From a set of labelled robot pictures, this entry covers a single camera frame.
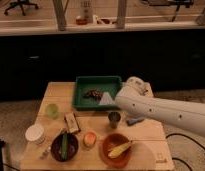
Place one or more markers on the white paper cup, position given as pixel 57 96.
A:
pixel 35 134

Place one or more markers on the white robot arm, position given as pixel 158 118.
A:
pixel 185 115

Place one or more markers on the orange peach fruit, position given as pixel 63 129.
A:
pixel 89 139

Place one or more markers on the dark brown bowl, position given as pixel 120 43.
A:
pixel 72 147

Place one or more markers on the red bowl on shelf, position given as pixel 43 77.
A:
pixel 80 21

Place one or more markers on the metal spoon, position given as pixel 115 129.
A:
pixel 47 150

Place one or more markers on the black tripod stand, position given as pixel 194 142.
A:
pixel 2 164

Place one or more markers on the orange clay bowl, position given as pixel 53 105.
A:
pixel 109 142

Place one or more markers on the green plastic cup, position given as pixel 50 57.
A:
pixel 52 111

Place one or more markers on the blue sponge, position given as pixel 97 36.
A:
pixel 133 121

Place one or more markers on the metal cup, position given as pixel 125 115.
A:
pixel 114 118

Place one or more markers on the green cucumber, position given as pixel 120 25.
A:
pixel 64 146

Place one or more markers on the dark grape bunch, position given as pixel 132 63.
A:
pixel 94 93

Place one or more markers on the green plastic tray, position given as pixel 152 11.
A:
pixel 102 84

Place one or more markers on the brown snack box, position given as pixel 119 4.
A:
pixel 72 123

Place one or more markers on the yellow corn cob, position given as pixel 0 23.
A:
pixel 118 150

